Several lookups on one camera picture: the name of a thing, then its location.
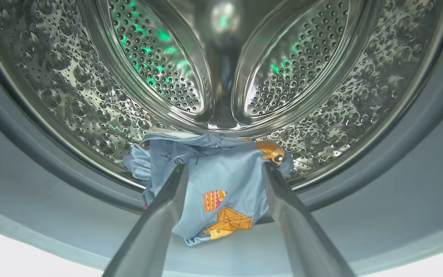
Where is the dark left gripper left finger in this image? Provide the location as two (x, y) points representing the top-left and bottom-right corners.
(102, 165), (189, 277)

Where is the blue cartoon print garment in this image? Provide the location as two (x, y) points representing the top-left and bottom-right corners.
(123, 131), (294, 246)

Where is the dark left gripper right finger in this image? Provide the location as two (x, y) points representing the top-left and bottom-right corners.
(262, 164), (356, 277)

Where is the grey rubber door gasket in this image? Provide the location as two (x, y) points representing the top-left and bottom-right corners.
(0, 0), (443, 272)

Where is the stainless steel washer drum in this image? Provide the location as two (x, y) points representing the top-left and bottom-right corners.
(0, 0), (443, 193)

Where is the white front-load washing machine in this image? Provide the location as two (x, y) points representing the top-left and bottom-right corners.
(0, 221), (443, 277)

